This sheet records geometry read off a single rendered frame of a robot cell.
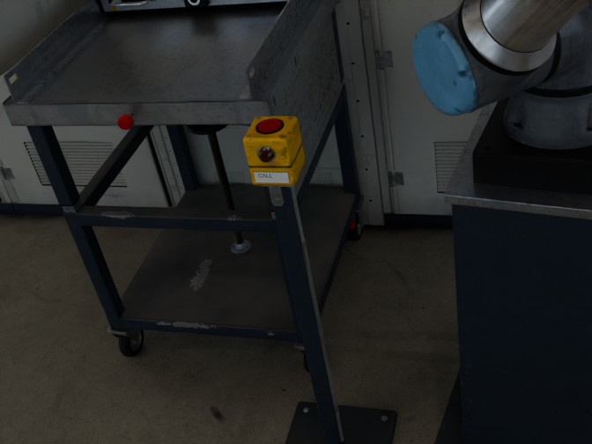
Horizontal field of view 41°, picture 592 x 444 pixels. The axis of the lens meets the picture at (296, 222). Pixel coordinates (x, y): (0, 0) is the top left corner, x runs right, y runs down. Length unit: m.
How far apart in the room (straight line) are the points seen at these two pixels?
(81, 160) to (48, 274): 0.40
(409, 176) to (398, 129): 0.17
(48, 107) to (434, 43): 0.92
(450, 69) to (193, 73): 0.71
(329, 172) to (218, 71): 0.84
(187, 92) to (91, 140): 1.08
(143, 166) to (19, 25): 0.76
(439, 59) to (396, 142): 1.15
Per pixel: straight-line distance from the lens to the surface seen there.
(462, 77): 1.19
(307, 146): 1.90
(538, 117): 1.38
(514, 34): 1.15
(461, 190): 1.40
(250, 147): 1.35
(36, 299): 2.68
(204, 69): 1.75
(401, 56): 2.21
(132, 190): 2.77
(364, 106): 2.32
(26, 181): 2.98
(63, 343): 2.47
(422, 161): 2.37
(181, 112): 1.65
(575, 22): 1.32
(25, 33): 2.14
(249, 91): 1.57
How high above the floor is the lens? 1.57
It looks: 36 degrees down
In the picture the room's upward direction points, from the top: 11 degrees counter-clockwise
